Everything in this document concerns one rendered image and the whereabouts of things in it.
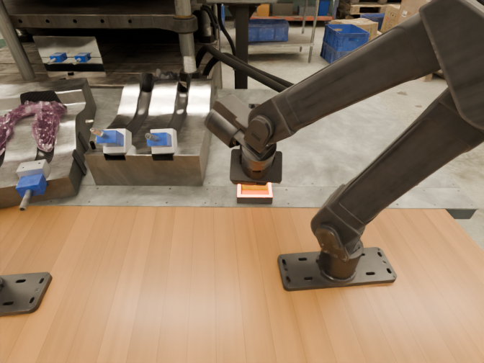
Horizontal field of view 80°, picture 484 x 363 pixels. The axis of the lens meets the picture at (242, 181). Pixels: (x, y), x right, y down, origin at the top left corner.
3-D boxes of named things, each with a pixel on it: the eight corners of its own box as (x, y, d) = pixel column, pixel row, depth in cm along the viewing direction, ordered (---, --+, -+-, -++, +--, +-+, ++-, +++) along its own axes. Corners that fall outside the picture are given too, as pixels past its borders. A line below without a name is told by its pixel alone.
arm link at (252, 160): (230, 153, 52) (228, 138, 46) (251, 132, 53) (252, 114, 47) (258, 178, 51) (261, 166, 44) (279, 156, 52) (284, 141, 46)
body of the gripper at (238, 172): (231, 151, 59) (230, 137, 52) (281, 154, 59) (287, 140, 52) (229, 182, 58) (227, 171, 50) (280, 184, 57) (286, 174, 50)
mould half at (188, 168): (202, 186, 70) (196, 137, 62) (96, 185, 70) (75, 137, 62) (217, 101, 109) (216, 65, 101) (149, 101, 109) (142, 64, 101)
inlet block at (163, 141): (161, 149, 55) (160, 121, 55) (135, 150, 55) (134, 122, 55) (177, 153, 68) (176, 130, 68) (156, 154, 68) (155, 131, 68)
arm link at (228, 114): (194, 136, 49) (209, 78, 40) (225, 118, 55) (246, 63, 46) (243, 180, 47) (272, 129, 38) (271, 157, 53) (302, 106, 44)
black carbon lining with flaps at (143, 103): (178, 148, 71) (172, 112, 65) (113, 148, 71) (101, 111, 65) (197, 93, 98) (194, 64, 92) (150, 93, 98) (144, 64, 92)
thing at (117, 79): (205, 98, 130) (204, 82, 126) (-79, 96, 131) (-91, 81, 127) (219, 48, 196) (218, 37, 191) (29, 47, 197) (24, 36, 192)
